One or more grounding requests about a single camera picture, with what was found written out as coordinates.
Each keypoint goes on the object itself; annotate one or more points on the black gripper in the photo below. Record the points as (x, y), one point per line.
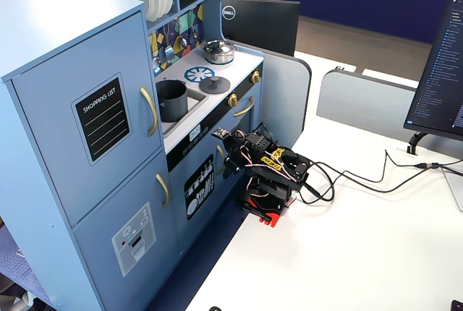
(232, 163)

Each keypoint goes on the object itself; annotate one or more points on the dark gray lid with knob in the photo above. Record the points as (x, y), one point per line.
(214, 85)

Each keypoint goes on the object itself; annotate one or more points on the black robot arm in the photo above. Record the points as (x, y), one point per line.
(275, 184)

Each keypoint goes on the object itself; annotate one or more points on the shiny steel pot lid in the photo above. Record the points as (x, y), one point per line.
(217, 47)

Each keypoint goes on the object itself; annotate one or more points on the gold stove knob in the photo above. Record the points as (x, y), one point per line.
(232, 100)
(255, 77)

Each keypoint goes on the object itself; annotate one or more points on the blue dishwasher door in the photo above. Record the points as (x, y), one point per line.
(175, 217)

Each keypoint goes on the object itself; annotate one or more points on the gray sink basin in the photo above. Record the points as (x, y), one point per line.
(195, 103)

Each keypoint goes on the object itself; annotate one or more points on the dark gray pot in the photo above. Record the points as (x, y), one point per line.
(173, 105)

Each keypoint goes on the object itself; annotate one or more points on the gray desk divider with rounded corner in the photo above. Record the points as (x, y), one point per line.
(285, 90)

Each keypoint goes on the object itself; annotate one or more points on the gray water dispenser panel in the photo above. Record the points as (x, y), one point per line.
(134, 238)

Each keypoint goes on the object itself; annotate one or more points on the steel skimmer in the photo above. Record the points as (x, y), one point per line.
(156, 65)

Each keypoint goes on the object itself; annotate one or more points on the steel slotted spatula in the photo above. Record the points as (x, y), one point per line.
(169, 53)

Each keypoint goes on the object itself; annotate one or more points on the steel ladle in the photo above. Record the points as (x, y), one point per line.
(184, 42)

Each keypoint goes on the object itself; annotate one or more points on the black shopping list chalkboard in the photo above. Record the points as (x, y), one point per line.
(103, 119)

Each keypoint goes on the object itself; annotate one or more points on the small black round object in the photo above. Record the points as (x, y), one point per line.
(215, 308)

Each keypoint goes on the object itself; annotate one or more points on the steel spoon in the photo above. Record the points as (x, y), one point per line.
(195, 32)

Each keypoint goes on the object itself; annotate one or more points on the long gray desk divider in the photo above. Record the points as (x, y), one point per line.
(361, 101)

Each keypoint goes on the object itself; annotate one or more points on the black Dell monitor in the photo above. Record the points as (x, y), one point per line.
(260, 25)

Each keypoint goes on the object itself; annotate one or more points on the blue freezer door with dispenser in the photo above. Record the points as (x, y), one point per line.
(119, 289)

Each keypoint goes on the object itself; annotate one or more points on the blue fridge door with chalkboard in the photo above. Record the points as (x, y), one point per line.
(54, 126)

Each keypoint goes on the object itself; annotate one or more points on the blue wooden play kitchen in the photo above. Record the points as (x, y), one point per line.
(54, 36)

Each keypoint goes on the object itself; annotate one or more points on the black monitor showing code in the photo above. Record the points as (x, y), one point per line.
(441, 72)

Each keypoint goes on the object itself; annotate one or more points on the blue textured floor mat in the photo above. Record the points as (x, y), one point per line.
(18, 264)

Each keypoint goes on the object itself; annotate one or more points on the dark flat object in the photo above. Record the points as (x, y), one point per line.
(457, 306)

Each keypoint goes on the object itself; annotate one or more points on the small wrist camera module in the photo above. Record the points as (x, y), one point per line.
(221, 133)

